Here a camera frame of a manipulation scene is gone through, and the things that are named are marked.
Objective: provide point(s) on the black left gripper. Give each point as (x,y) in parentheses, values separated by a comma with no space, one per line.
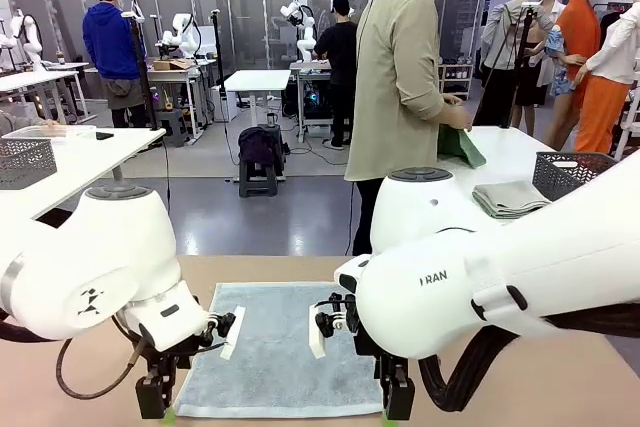
(162,366)

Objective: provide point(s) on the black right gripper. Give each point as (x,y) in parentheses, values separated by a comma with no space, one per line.
(392,369)

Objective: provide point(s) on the light blue terry towel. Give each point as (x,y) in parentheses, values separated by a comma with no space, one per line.
(280,347)

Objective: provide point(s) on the green towel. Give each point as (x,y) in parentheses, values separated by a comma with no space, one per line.
(465,149)

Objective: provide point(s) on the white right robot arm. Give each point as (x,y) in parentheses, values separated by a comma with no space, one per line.
(525,267)

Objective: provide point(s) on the white lab robot arm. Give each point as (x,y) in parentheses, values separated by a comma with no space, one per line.
(187,37)
(306,47)
(31,42)

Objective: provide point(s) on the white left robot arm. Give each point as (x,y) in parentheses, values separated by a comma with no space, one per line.
(100,257)

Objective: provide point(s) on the grey perforated basket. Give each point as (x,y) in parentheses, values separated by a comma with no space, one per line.
(25,162)
(555,177)

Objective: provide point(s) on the person's right hand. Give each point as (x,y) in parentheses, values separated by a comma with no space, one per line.
(461,118)

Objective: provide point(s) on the person's left hand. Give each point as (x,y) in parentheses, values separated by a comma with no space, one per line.
(452,100)

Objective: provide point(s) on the folded grey towel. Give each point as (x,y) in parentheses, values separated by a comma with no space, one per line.
(510,197)

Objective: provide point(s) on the dark grey step stool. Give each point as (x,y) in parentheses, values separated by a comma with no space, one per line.
(260,184)

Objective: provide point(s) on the white side table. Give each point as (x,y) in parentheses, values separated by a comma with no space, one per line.
(505,157)

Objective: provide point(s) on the black phone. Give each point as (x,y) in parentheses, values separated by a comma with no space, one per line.
(104,136)

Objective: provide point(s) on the grey plastic stool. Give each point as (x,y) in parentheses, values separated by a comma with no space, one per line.
(172,124)

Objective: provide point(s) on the clear plastic container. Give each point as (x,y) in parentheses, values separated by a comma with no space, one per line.
(70,131)

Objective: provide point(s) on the person in grey top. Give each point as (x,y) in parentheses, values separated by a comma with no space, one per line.
(12,122)

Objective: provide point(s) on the person in beige shirt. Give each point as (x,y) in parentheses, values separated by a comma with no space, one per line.
(395,72)

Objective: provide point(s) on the white lab workbench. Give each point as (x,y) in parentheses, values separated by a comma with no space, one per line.
(25,79)
(175,74)
(305,69)

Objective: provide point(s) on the white shoe rack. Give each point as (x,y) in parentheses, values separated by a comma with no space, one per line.
(457,72)

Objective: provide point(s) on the cardboard box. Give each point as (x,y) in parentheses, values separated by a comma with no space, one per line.
(165,66)

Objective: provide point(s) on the white height-adjustable desk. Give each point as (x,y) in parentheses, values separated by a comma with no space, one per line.
(257,79)

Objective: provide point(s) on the person in black shirt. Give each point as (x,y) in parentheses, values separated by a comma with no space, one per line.
(340,57)

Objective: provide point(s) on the person in blue hoodie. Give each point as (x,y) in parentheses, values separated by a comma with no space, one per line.
(110,37)

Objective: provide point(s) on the black tripod with white head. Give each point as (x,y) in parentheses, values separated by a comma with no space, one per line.
(524,47)

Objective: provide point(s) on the mannequin in blue floral dress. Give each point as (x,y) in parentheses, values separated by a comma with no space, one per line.
(560,62)

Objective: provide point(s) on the mannequin in grey shirt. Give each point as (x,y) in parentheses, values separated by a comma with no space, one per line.
(502,32)

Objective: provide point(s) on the mannequin in orange jacket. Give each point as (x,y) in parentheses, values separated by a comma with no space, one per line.
(580,32)

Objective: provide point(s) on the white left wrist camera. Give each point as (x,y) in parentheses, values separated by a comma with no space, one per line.
(234,334)

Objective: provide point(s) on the black camera stand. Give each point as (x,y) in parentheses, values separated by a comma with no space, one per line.
(145,77)
(218,57)

